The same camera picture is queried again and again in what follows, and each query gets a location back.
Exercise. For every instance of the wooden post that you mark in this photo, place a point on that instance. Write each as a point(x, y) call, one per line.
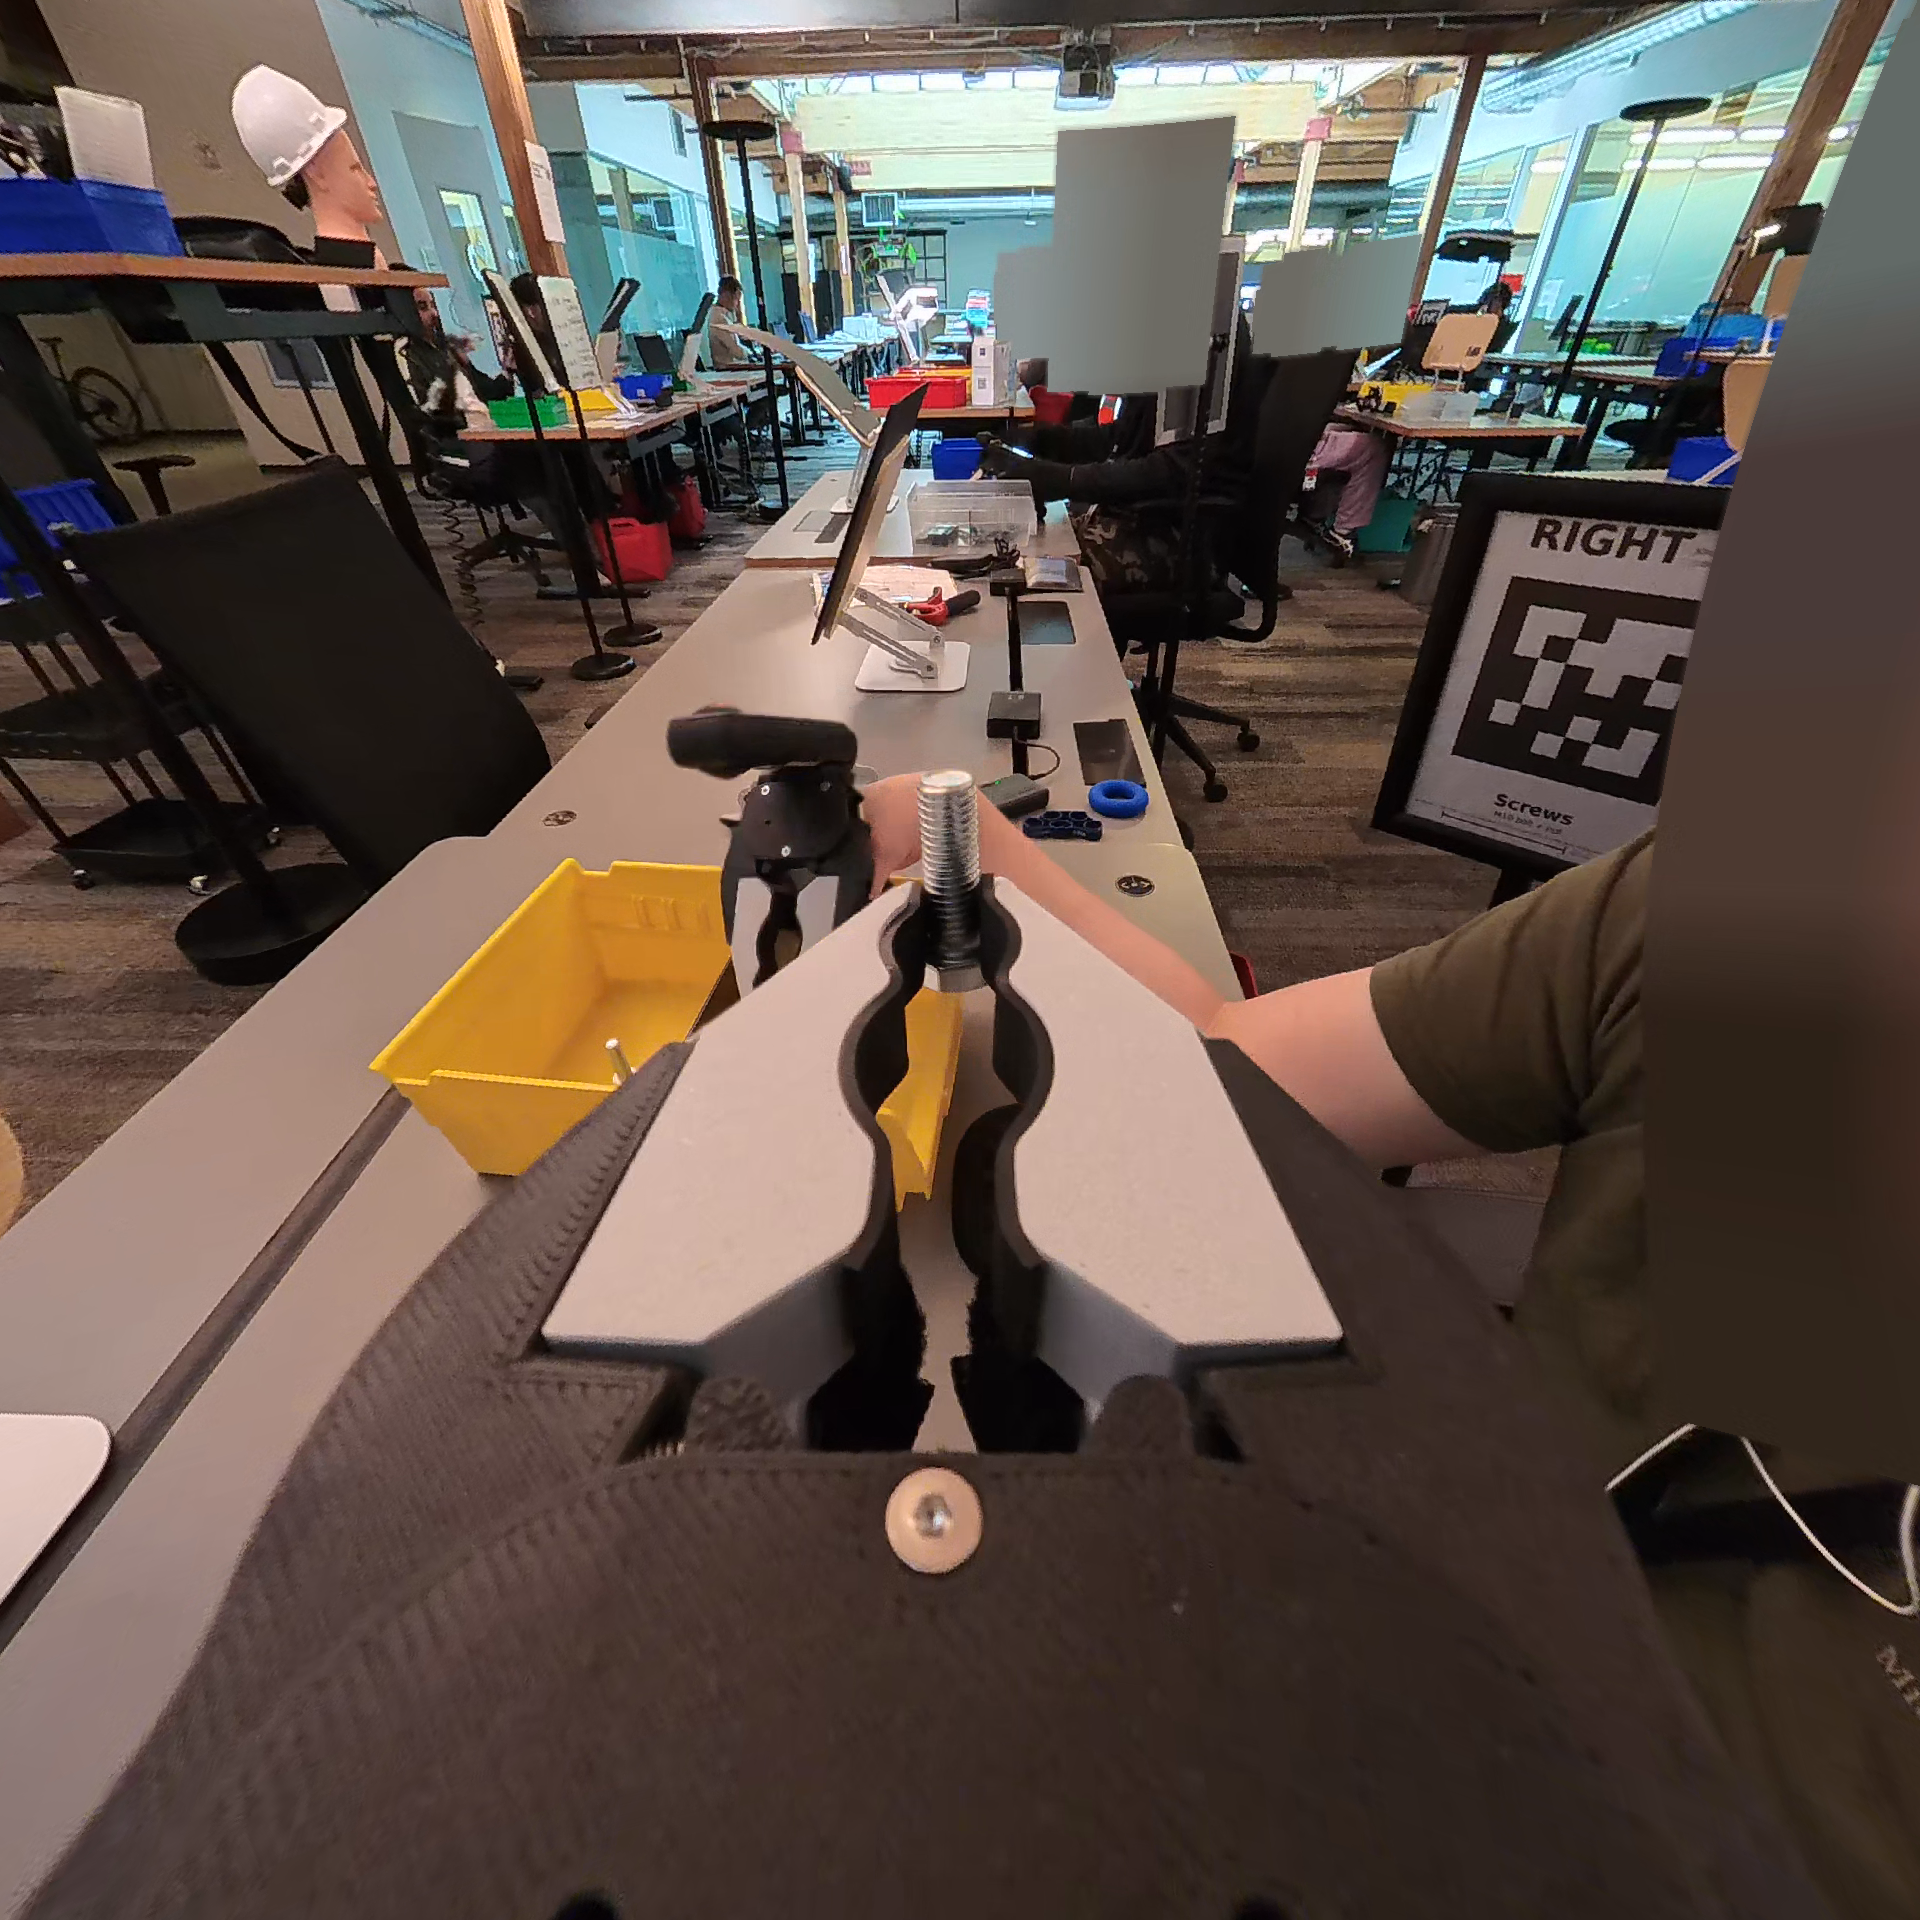
point(502, 92)

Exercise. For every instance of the framed marker sign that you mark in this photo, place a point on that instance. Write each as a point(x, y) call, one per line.
point(1560, 676)

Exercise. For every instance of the silver waste bin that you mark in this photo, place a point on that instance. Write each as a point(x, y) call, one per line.
point(1432, 563)

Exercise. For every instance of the blue storage bin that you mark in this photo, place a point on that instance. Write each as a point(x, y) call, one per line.
point(91, 219)
point(60, 518)

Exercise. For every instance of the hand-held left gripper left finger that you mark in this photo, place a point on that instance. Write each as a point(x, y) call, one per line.
point(720, 1199)

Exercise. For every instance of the wooden top work desk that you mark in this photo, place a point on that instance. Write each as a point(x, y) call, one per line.
point(226, 271)

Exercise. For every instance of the black office chair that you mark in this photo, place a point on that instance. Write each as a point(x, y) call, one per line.
point(1290, 451)

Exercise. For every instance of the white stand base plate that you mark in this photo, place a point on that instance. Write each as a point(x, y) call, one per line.
point(39, 1499)

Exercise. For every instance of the black power adapter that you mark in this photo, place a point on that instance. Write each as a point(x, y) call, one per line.
point(1016, 714)

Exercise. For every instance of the black upright panel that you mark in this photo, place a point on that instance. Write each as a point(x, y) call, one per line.
point(300, 660)

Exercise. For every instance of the mannequin head white helmet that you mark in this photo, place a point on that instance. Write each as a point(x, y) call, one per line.
point(284, 120)

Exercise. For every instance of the red floor container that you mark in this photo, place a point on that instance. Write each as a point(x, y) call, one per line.
point(632, 554)

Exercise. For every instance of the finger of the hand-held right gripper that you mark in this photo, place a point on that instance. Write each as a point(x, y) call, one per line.
point(821, 908)
point(746, 938)

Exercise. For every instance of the yellow plastic bin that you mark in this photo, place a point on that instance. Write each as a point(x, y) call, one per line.
point(496, 1050)

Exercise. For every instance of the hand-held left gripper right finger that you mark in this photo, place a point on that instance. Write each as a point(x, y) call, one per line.
point(1170, 1199)

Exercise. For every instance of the person's right forearm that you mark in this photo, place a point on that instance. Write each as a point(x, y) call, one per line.
point(1305, 1050)

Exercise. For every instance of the clear plastic parts box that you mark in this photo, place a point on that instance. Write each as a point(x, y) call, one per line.
point(967, 513)

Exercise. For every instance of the red storage bin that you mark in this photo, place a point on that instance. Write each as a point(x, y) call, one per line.
point(915, 394)

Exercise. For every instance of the desktop tablet stand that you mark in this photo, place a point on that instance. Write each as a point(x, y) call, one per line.
point(870, 511)

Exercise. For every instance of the black pole lamp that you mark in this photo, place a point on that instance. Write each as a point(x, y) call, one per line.
point(270, 930)

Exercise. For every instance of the black phone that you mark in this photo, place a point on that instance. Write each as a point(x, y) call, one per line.
point(1111, 750)

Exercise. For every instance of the green storage bin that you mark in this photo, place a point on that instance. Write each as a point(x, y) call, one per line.
point(524, 414)

